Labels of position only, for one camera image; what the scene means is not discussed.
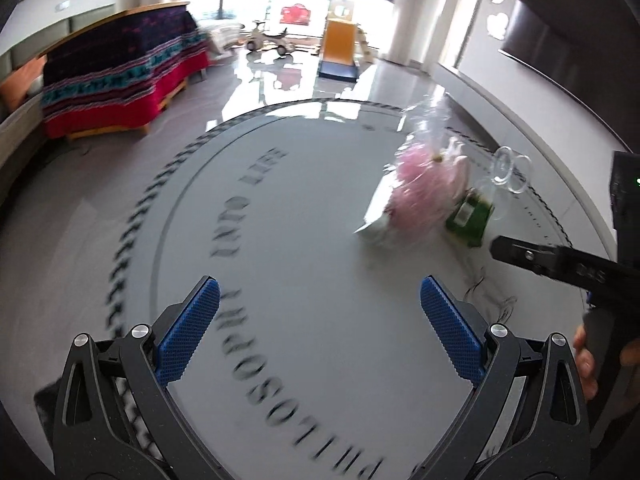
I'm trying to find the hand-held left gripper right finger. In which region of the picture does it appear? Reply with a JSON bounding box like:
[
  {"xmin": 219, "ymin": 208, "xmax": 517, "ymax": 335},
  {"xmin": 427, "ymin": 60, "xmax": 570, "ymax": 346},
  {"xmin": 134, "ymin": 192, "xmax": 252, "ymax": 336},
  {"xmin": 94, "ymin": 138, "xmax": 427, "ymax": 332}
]
[{"xmin": 419, "ymin": 275, "xmax": 593, "ymax": 480}]

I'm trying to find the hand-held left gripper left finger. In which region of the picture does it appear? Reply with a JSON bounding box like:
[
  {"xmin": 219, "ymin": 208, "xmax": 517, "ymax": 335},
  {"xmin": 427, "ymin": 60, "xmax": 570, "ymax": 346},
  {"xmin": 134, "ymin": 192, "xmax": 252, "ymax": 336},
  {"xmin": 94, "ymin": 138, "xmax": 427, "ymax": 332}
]
[{"xmin": 52, "ymin": 275, "xmax": 222, "ymax": 480}]

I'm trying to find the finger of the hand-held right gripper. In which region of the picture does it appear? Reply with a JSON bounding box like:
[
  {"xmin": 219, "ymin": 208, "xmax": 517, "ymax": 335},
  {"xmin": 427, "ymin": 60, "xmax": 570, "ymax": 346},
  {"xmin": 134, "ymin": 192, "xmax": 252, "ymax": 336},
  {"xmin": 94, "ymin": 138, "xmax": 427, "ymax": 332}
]
[{"xmin": 489, "ymin": 236, "xmax": 572, "ymax": 281}]

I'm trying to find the green packet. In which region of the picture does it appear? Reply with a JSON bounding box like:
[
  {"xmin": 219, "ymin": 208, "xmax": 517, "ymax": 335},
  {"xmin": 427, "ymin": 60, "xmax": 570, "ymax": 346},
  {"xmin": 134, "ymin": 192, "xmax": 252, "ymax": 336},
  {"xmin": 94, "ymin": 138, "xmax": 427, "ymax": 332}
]
[{"xmin": 445, "ymin": 187, "xmax": 496, "ymax": 248}]

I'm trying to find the clear plastic cup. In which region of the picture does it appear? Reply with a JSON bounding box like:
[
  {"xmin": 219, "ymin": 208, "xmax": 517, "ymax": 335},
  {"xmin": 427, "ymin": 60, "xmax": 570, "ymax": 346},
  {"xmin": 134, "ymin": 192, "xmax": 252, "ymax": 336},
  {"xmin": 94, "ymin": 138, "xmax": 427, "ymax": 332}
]
[{"xmin": 490, "ymin": 146, "xmax": 532, "ymax": 196}]

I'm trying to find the white plastic bag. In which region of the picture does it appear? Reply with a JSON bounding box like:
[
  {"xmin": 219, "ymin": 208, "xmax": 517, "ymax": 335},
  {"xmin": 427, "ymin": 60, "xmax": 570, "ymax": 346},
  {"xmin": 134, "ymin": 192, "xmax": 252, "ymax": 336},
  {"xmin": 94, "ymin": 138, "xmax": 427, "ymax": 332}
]
[{"xmin": 354, "ymin": 180, "xmax": 401, "ymax": 247}]

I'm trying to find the pink item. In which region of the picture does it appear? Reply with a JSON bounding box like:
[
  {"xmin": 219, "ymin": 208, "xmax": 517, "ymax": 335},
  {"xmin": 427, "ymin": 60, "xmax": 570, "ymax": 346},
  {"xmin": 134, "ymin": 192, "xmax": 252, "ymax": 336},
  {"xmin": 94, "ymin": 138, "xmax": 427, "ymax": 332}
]
[{"xmin": 382, "ymin": 102, "xmax": 473, "ymax": 233}]

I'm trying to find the person's right hand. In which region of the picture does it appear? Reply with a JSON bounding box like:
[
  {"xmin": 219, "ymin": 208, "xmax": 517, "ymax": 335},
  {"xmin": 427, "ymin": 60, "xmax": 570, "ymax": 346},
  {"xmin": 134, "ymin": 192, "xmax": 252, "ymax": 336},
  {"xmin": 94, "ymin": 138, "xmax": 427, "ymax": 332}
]
[{"xmin": 571, "ymin": 324, "xmax": 600, "ymax": 402}]

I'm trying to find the wooden table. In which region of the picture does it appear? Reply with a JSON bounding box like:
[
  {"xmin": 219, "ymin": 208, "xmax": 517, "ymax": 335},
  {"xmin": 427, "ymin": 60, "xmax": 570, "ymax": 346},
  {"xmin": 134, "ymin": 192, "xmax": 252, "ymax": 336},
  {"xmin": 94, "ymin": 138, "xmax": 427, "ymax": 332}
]
[{"xmin": 42, "ymin": 1, "xmax": 208, "ymax": 142}]

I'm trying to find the black television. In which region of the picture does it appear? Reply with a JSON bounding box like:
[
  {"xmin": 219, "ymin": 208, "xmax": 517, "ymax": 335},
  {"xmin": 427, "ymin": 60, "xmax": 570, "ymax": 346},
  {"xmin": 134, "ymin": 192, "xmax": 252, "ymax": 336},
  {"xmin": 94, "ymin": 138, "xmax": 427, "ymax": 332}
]
[{"xmin": 499, "ymin": 0, "xmax": 640, "ymax": 153}]

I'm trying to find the white floor mattress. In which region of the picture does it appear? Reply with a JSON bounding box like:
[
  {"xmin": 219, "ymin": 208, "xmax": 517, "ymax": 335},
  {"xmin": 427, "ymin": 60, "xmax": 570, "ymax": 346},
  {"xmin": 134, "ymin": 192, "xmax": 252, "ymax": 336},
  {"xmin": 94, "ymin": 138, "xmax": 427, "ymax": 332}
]
[{"xmin": 207, "ymin": 22, "xmax": 246, "ymax": 58}]

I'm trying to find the orange toy slide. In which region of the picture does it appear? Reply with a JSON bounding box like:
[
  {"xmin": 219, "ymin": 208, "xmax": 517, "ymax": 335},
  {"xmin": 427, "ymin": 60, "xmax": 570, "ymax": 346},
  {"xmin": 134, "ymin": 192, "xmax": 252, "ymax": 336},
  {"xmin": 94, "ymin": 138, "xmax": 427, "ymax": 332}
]
[{"xmin": 317, "ymin": 0, "xmax": 373, "ymax": 81}]

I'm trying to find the orange cushion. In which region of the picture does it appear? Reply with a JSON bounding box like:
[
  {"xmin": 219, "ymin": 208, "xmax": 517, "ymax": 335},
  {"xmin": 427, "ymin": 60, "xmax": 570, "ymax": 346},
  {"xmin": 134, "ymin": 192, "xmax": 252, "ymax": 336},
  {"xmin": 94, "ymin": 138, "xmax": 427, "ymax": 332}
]
[{"xmin": 0, "ymin": 57, "xmax": 48, "ymax": 111}]

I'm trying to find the white ride-on toy plane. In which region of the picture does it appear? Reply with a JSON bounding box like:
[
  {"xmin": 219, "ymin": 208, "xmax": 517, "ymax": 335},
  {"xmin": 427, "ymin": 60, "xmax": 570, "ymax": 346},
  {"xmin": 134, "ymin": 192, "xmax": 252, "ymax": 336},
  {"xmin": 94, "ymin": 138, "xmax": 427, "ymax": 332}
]
[{"xmin": 265, "ymin": 27, "xmax": 296, "ymax": 55}]

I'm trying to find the green sofa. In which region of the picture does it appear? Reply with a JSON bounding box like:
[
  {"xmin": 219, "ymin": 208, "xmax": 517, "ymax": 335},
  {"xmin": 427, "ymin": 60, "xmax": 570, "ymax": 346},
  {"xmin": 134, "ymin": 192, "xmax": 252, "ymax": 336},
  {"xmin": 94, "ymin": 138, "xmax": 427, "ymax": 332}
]
[{"xmin": 0, "ymin": 15, "xmax": 76, "ymax": 171}]

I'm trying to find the white swing arch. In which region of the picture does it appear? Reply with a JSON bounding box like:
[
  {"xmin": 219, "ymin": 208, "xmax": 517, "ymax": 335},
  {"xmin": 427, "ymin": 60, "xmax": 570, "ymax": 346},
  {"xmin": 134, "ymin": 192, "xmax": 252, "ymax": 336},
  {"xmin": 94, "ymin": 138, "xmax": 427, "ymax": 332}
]
[{"xmin": 270, "ymin": 0, "xmax": 331, "ymax": 36}]

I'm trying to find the white wall ornament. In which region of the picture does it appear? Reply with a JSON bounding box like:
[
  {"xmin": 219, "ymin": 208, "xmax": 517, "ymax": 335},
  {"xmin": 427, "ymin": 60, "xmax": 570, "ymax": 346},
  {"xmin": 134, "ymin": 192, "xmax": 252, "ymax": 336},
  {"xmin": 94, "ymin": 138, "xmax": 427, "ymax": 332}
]
[{"xmin": 485, "ymin": 10, "xmax": 508, "ymax": 38}]

